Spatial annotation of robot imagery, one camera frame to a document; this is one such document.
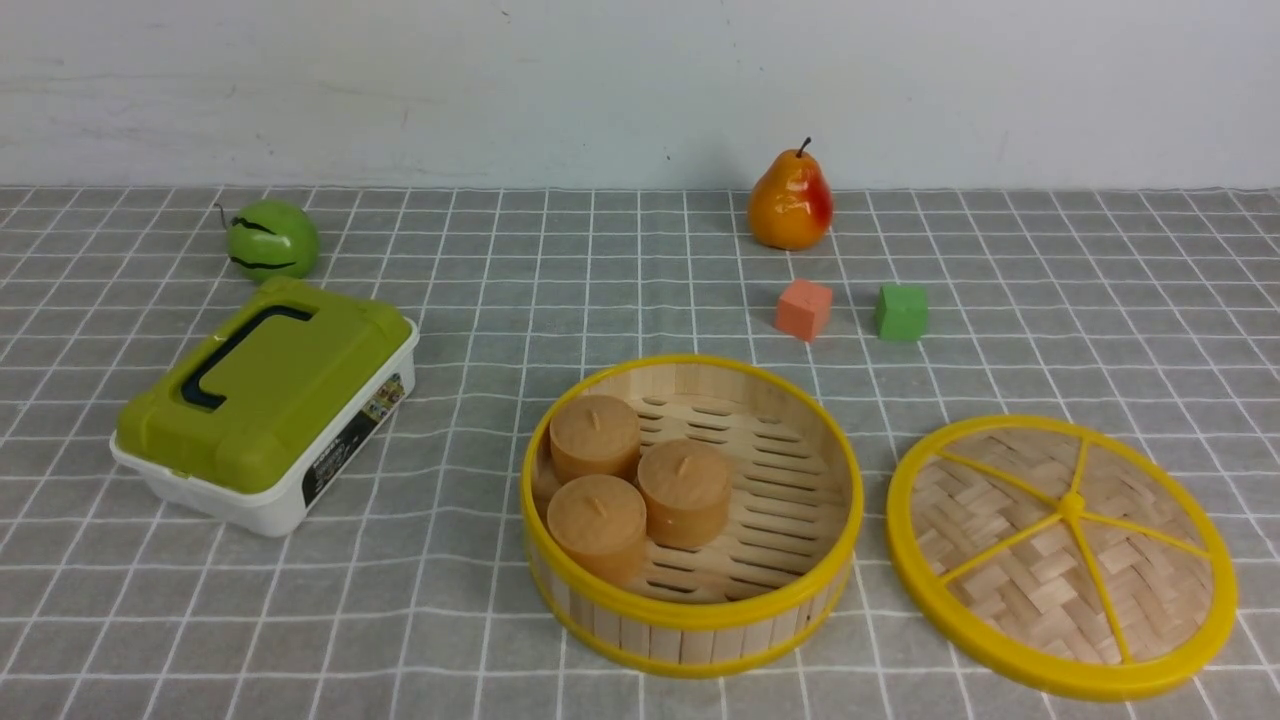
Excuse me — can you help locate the tan cylindrical bun right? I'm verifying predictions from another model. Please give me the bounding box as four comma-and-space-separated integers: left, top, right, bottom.
636, 439, 733, 550

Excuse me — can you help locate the yellow woven bamboo steamer lid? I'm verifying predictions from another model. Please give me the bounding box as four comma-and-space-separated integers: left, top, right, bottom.
884, 415, 1238, 702

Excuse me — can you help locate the yellow bamboo steamer basket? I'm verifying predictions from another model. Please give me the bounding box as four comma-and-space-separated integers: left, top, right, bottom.
521, 354, 864, 678

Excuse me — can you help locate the tan cylindrical bun rear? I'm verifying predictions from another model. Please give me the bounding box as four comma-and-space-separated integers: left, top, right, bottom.
549, 395, 641, 486

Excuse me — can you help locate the orange foam cube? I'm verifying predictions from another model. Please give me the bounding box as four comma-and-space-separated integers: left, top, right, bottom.
773, 278, 835, 343

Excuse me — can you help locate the orange yellow toy pear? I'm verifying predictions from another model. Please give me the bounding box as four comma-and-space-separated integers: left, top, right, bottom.
746, 137, 835, 252

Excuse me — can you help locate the green toy apple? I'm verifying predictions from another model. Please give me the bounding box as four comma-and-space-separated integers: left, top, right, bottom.
216, 199, 320, 284

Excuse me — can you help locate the green foam cube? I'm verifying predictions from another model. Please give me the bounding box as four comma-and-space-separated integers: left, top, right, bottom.
874, 283, 931, 343

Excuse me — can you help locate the green lidded white storage box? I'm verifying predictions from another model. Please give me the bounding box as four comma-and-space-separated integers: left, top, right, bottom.
110, 277, 420, 537

